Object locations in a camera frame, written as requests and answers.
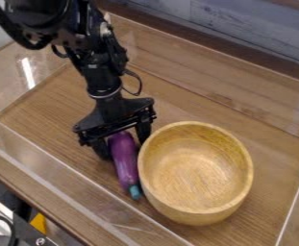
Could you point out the clear acrylic tray wall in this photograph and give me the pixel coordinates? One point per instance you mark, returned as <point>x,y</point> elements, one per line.
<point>201,80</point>

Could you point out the yellow black device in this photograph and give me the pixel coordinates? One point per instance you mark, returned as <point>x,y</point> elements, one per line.
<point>31,232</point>

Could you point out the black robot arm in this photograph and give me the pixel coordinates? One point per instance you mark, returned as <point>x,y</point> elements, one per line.
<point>73,28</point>

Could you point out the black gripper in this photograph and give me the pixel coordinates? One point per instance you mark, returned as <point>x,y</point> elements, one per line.
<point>115,114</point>

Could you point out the purple toy eggplant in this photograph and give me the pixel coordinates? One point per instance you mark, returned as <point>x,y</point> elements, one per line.
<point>125,155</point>

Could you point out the brown wooden bowl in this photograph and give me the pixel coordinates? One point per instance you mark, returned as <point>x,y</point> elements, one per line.
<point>197,172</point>

